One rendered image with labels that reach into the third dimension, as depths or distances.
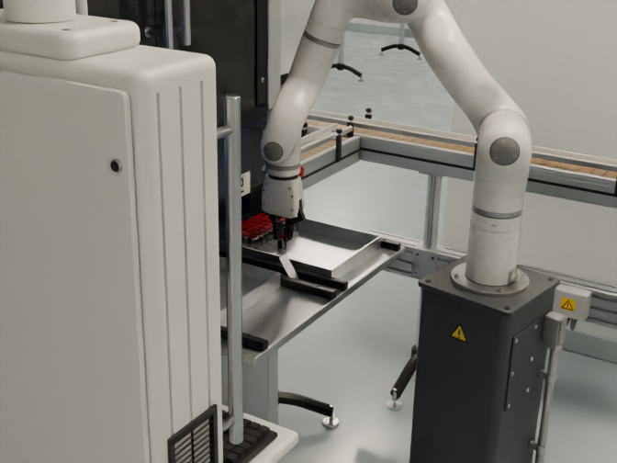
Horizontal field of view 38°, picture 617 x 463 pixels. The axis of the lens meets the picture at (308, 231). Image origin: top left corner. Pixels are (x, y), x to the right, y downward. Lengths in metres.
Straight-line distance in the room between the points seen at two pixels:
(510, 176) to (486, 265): 0.24
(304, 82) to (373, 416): 1.51
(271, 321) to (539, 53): 1.90
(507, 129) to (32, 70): 1.11
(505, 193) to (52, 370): 1.13
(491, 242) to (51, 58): 1.23
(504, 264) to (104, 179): 1.22
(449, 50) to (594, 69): 1.48
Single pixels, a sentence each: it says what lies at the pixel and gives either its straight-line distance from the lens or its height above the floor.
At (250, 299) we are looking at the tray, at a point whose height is 0.90.
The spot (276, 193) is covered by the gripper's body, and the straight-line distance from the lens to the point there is 2.22.
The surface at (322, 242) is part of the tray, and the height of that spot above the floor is 0.88.
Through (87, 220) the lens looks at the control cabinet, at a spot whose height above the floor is 1.34.
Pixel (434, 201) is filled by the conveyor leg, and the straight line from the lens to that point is 3.16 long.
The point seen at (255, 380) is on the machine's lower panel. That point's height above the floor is 0.40.
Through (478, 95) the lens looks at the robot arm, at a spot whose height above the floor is 1.32.
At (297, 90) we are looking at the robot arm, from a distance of 2.10.
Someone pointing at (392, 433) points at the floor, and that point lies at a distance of 3.18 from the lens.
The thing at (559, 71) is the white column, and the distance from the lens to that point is 3.52.
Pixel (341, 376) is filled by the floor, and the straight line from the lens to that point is 3.49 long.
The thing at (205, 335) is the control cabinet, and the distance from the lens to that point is 1.37.
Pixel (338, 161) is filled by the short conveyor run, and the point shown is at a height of 0.89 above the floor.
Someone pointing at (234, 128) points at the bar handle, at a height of 1.43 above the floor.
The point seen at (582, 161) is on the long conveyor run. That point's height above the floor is 0.97.
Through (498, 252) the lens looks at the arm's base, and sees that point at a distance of 2.17.
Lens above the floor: 1.78
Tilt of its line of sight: 22 degrees down
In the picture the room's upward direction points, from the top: 1 degrees clockwise
